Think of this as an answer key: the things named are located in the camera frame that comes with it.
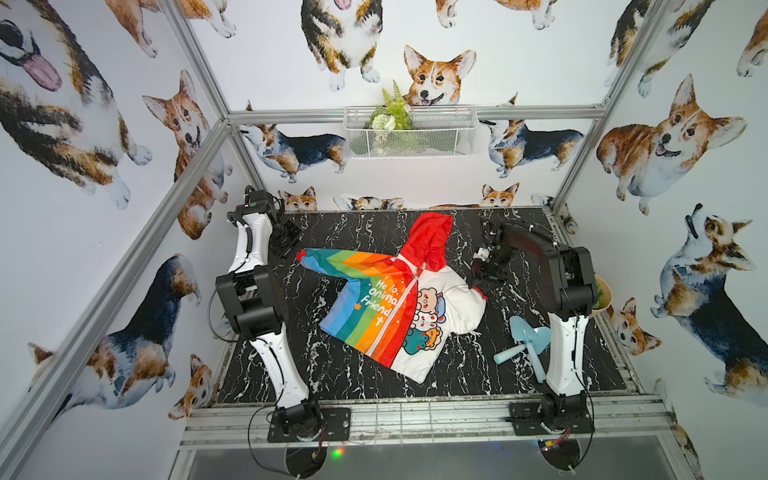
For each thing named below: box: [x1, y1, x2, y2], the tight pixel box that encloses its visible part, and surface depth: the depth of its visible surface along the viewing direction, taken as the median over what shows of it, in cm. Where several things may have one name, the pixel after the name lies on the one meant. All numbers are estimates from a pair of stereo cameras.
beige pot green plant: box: [592, 274, 613, 311], surface depth 87 cm
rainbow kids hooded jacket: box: [297, 213, 487, 385], surface depth 94 cm
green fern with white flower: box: [370, 79, 413, 153], surface depth 85 cm
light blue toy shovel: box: [493, 316, 551, 383], surface depth 87 cm
